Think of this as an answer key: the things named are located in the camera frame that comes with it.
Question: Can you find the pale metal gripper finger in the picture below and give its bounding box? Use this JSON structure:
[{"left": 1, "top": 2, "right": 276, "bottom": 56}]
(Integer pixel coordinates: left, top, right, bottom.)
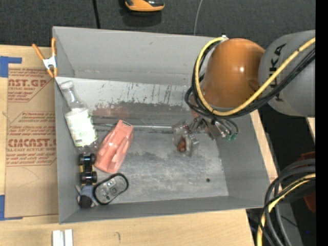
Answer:
[
  {"left": 173, "top": 121, "right": 192, "bottom": 146},
  {"left": 184, "top": 134, "right": 200, "bottom": 158}
]

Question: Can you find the small red-brown round object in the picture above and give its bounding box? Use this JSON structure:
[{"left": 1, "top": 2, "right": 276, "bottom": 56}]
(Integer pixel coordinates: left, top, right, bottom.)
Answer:
[{"left": 177, "top": 136, "right": 187, "bottom": 153}]

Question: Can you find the grey metal bin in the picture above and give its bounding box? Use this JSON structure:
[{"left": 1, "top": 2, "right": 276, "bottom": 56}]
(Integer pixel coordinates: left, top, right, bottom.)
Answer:
[{"left": 52, "top": 26, "right": 271, "bottom": 224}]

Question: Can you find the pink plastic container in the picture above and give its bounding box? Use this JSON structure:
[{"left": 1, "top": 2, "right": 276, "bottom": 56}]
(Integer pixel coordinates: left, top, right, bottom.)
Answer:
[{"left": 94, "top": 119, "right": 134, "bottom": 174}]

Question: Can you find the black and grey computer mouse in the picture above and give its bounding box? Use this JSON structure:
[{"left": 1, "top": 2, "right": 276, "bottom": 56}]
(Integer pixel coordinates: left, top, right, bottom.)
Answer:
[{"left": 93, "top": 173, "right": 129, "bottom": 206}]

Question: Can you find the clear plastic bottle white label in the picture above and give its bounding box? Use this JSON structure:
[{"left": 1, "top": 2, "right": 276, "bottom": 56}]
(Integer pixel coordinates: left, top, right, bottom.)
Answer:
[{"left": 58, "top": 80, "right": 99, "bottom": 148}]

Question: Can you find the black toy car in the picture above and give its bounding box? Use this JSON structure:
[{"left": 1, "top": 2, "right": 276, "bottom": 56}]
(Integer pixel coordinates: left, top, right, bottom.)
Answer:
[{"left": 77, "top": 153, "right": 98, "bottom": 186}]

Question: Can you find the grey and brown plush toy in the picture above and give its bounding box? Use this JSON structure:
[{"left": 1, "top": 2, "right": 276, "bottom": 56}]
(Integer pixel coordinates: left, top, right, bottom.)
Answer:
[{"left": 75, "top": 184, "right": 99, "bottom": 210}]

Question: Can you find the brown cardboard board red print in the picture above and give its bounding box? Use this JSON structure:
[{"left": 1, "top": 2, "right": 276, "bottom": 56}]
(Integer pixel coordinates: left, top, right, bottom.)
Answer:
[{"left": 0, "top": 44, "right": 60, "bottom": 220}]

